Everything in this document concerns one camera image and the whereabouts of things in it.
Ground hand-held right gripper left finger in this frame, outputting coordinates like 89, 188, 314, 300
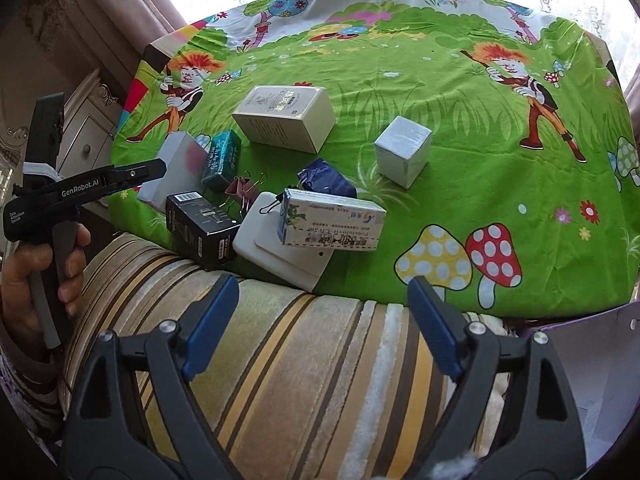
60, 274, 241, 480

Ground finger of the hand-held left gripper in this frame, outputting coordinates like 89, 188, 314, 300
111, 158, 167, 193

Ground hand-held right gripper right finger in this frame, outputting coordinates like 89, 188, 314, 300
407, 275, 588, 480

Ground pink binder clip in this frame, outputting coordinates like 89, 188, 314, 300
239, 172, 271, 221
224, 176, 251, 200

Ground small dark blue box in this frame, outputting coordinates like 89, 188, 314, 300
296, 157, 359, 199

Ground person's left hand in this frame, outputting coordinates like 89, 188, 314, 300
0, 222, 92, 326

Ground tall plain white box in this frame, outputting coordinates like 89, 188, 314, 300
136, 131, 210, 212

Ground white carved dresser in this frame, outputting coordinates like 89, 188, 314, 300
54, 67, 126, 181

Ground teal small box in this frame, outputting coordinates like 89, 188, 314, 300
201, 130, 243, 192

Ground black product box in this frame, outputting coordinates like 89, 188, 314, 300
165, 191, 242, 272

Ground flat white box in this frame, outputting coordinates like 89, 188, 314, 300
231, 191, 335, 293

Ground striped plush cushion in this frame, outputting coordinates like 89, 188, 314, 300
57, 232, 516, 480

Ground black binder clip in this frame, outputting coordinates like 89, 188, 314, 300
257, 192, 285, 217

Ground white box with gold print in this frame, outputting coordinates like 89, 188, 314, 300
231, 85, 337, 155

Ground white blue medicine box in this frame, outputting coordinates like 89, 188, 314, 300
276, 188, 388, 252

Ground brown curtain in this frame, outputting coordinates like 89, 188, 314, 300
15, 0, 191, 111

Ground purple white storage box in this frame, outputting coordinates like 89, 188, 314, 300
517, 300, 640, 468

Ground plastic-wrapped white cube box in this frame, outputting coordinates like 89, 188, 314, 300
374, 116, 433, 189

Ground green cartoon printed sheet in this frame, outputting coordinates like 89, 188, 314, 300
107, 0, 640, 318

